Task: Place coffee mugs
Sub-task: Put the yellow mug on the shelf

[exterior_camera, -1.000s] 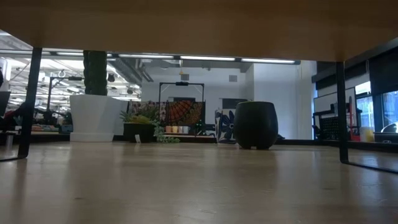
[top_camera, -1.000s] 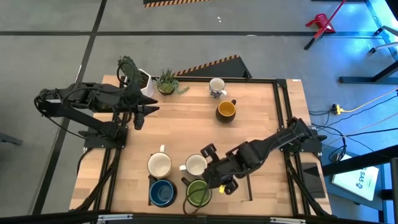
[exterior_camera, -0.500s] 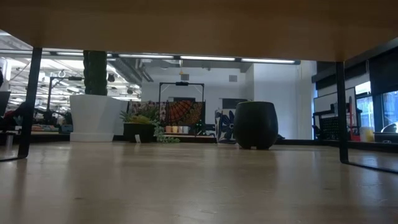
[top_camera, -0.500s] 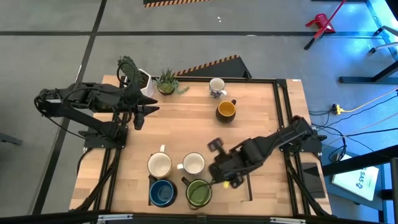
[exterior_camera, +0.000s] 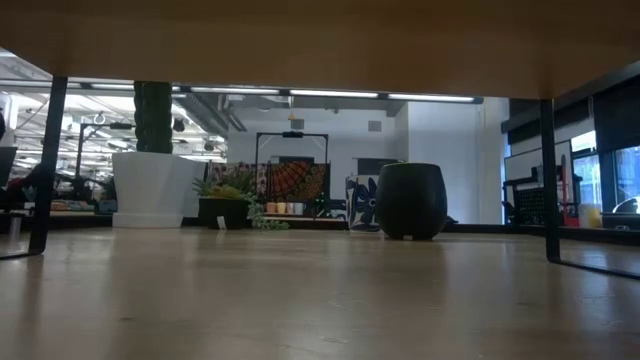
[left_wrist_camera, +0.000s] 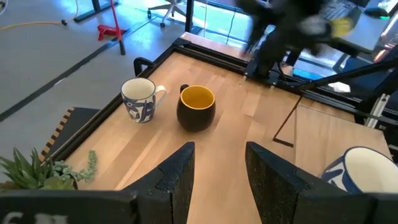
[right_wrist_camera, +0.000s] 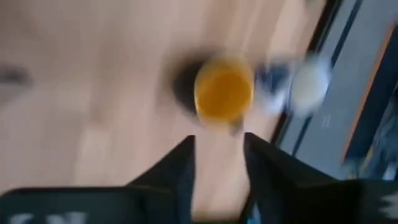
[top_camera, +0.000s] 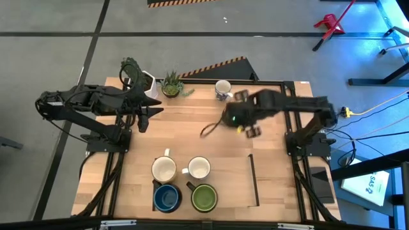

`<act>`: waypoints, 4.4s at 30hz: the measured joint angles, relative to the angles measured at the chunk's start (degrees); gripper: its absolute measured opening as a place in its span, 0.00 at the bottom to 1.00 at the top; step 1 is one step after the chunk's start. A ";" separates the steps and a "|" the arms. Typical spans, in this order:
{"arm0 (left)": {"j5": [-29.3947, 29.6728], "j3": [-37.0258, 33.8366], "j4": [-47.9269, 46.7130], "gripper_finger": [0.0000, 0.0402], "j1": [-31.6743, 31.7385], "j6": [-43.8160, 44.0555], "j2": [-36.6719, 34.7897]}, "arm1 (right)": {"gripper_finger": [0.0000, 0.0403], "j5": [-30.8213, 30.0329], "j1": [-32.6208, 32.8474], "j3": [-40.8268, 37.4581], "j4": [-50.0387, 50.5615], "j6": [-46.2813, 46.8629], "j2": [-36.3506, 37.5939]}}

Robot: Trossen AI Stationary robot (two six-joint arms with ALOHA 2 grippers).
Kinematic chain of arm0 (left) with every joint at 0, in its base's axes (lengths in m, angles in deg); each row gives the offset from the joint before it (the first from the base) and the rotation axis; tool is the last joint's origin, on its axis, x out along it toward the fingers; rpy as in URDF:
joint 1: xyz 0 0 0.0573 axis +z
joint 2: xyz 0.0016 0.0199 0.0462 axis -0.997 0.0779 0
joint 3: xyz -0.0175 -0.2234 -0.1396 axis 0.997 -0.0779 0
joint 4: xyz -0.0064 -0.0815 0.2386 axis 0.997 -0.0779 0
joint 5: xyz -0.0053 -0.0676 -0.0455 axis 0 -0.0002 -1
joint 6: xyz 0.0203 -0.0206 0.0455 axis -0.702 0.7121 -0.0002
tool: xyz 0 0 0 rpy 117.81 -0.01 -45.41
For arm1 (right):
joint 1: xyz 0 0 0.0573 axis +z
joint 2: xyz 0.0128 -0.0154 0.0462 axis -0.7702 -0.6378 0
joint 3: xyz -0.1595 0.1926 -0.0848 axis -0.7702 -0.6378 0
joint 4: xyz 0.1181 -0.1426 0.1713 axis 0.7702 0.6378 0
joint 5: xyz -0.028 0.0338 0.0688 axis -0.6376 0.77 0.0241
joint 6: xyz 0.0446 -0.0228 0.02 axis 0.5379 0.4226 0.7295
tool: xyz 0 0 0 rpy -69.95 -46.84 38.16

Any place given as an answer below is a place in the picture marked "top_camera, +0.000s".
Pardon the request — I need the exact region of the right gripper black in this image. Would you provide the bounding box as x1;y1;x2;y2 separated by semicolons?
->
221;89;268;139

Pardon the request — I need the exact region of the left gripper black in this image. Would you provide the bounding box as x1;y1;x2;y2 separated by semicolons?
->
123;89;164;118

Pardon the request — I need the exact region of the white mug blue floral print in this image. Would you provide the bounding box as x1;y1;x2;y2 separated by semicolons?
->
214;79;234;102
181;155;212;180

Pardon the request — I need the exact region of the cream mug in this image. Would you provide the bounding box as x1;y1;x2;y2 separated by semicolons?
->
150;148;178;185

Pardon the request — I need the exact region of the black mug blue inside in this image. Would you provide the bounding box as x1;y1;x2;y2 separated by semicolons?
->
151;178;183;214

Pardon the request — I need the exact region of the black mug green inside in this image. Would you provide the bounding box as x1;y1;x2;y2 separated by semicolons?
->
185;181;219;213

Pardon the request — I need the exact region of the cactus in white planter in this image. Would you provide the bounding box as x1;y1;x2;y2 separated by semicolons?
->
120;57;160;99

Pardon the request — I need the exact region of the succulent in black pot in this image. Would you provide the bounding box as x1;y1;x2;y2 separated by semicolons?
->
158;70;195;99

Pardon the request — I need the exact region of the black ramp hazard stripe edge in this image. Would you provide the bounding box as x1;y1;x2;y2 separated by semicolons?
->
146;0;218;8
180;56;259;81

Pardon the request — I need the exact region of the black flat pad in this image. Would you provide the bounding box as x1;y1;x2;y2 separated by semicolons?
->
309;165;336;205

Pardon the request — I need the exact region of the black rig crossbeam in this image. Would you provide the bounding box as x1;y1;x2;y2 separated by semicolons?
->
0;215;409;230

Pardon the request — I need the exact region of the red floor stand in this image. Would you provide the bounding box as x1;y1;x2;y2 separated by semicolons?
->
312;0;356;52

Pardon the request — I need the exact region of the white printed sign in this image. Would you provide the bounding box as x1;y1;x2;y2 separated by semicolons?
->
340;158;391;208

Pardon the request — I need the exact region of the black rig side beam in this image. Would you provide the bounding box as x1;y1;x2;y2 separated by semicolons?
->
330;147;409;230

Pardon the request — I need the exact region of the dark metal foot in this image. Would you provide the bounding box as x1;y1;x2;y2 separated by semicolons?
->
0;136;24;150

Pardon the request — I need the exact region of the black aluminium table frame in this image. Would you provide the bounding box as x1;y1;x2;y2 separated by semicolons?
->
72;77;343;224

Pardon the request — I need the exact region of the black cable loop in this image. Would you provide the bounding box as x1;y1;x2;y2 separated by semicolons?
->
199;118;224;139

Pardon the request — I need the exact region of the yellow extension cable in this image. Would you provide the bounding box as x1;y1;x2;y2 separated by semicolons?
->
340;90;409;118

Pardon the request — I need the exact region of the black floor cable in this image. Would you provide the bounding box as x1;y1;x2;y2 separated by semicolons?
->
322;95;409;167

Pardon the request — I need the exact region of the silver metal bracket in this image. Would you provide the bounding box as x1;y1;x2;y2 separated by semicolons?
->
100;219;137;228
277;222;316;230

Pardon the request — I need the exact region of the black metal desk frame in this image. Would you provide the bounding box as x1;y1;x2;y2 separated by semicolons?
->
347;0;409;87

